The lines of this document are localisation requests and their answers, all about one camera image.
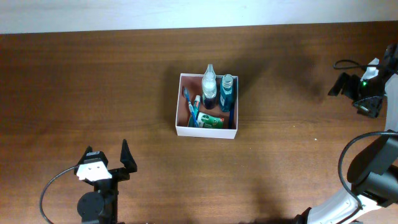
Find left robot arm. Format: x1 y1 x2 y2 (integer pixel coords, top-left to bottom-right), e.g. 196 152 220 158
74 139 137 224

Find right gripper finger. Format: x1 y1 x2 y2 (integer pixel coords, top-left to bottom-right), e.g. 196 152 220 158
328 72 354 96
353 96 383 118

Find clear pump soap bottle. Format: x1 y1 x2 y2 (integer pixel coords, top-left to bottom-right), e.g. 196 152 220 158
201 64 217 110

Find blue white toothbrush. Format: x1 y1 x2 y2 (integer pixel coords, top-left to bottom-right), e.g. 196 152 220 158
183 87 199 128

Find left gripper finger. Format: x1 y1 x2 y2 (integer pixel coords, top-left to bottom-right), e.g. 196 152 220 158
120 139 137 173
76 146 93 166

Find toothpaste tube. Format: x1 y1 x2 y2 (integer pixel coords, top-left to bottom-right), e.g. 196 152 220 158
188 95 201 128

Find blue disposable razor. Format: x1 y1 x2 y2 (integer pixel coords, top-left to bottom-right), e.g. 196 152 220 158
228 103 234 129

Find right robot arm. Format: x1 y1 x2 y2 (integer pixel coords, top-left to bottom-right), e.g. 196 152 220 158
292 44 397 224

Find white cardboard box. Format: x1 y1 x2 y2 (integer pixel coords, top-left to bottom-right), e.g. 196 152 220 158
175 73 239 139

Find green soap packet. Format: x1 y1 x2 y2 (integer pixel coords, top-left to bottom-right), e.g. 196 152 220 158
197 112 224 129

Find blue mouthwash bottle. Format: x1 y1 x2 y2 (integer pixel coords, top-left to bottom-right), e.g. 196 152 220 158
220 74 234 112

